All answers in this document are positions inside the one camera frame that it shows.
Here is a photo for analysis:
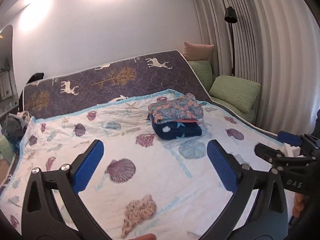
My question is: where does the floral teal orange garment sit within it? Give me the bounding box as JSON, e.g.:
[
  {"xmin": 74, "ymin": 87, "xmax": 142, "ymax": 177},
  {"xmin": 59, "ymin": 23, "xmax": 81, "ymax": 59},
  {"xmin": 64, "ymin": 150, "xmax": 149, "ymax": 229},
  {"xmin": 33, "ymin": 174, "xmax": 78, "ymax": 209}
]
[{"xmin": 148, "ymin": 93, "xmax": 204, "ymax": 124}]

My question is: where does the dark clothes pile bedside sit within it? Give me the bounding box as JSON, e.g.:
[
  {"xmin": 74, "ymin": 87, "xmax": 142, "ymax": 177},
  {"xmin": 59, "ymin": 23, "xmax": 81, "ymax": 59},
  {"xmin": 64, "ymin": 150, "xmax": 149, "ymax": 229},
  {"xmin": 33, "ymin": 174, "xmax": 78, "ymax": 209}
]
[{"xmin": 1, "ymin": 111, "xmax": 31, "ymax": 143}]

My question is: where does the person's right hand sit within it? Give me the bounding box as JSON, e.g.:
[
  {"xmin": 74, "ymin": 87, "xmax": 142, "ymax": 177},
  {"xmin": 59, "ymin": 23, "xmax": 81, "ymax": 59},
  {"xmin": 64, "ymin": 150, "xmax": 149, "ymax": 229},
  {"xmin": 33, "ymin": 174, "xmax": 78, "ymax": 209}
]
[{"xmin": 292, "ymin": 193, "xmax": 309, "ymax": 218}]

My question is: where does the person's left hand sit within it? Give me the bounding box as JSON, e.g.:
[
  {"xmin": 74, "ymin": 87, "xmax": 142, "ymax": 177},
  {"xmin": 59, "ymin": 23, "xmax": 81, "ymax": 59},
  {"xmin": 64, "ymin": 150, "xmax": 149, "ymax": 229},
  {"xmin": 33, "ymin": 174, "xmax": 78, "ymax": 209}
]
[{"xmin": 130, "ymin": 233, "xmax": 157, "ymax": 240}]

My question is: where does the white seashell quilt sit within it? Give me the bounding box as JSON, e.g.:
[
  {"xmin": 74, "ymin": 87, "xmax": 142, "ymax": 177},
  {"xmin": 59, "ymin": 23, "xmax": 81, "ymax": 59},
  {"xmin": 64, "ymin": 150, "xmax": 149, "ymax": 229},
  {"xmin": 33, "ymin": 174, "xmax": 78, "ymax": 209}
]
[{"xmin": 1, "ymin": 89, "xmax": 285, "ymax": 239}]

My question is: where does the folded pink garment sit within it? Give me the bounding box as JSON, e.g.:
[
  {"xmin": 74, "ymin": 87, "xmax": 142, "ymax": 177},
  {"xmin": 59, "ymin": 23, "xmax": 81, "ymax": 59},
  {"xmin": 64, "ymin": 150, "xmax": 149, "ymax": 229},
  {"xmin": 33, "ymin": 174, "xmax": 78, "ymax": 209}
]
[{"xmin": 173, "ymin": 119, "xmax": 199, "ymax": 124}]

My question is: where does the green cushion near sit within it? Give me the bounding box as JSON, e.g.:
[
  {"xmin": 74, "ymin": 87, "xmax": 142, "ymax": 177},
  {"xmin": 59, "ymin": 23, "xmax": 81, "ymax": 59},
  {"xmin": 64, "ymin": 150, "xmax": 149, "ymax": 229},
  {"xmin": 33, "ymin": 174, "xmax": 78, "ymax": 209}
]
[{"xmin": 209, "ymin": 75, "xmax": 261, "ymax": 113}]

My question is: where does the green cushion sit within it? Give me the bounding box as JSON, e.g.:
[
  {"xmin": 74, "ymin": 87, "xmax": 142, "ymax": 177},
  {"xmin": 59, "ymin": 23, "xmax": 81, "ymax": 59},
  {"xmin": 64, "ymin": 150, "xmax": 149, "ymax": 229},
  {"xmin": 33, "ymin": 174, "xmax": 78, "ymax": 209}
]
[
  {"xmin": 188, "ymin": 60, "xmax": 214, "ymax": 91},
  {"xmin": 209, "ymin": 75, "xmax": 261, "ymax": 113}
]

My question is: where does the folded navy star garment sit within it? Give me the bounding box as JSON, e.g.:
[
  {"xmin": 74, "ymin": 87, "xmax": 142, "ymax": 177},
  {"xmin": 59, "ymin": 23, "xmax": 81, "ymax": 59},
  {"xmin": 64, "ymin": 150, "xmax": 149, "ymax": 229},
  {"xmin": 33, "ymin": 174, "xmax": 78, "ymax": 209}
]
[{"xmin": 147, "ymin": 114, "xmax": 202, "ymax": 140}]

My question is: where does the dark deer-print mattress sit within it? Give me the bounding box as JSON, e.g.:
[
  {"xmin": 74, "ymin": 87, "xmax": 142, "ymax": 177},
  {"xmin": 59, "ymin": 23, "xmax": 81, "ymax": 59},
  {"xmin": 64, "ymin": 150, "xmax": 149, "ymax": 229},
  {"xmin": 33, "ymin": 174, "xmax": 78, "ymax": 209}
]
[{"xmin": 22, "ymin": 50, "xmax": 210, "ymax": 119}]

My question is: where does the green cushion far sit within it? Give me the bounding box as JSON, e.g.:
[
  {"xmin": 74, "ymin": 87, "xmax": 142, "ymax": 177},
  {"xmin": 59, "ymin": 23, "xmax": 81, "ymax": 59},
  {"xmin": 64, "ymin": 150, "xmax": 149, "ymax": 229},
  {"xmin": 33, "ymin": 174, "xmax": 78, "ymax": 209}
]
[{"xmin": 188, "ymin": 60, "xmax": 214, "ymax": 91}]

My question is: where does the beige pleated curtain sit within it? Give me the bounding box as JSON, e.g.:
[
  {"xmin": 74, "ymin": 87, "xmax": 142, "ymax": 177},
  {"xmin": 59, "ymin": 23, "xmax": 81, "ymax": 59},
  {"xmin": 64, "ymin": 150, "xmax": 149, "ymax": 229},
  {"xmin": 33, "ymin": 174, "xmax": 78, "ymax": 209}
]
[{"xmin": 194, "ymin": 0, "xmax": 319, "ymax": 133}]

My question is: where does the beige pillow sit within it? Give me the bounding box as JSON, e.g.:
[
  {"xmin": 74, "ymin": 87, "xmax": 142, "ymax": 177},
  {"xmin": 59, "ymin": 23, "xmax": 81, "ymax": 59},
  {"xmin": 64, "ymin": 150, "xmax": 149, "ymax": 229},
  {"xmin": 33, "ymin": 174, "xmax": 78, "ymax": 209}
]
[{"xmin": 183, "ymin": 42, "xmax": 214, "ymax": 61}]

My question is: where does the black floor lamp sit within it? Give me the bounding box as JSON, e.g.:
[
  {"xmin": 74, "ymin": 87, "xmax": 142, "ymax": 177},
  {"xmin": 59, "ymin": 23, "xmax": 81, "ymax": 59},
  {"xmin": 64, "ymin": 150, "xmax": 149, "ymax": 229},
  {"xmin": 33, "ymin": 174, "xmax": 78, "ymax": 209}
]
[{"xmin": 224, "ymin": 6, "xmax": 238, "ymax": 76}]

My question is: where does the arched wall mirror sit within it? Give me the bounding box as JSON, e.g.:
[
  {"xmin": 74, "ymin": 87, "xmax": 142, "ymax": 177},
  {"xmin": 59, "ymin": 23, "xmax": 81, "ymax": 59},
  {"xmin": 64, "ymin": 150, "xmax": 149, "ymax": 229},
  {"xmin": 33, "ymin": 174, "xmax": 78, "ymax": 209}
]
[{"xmin": 1, "ymin": 25, "xmax": 18, "ymax": 102}]

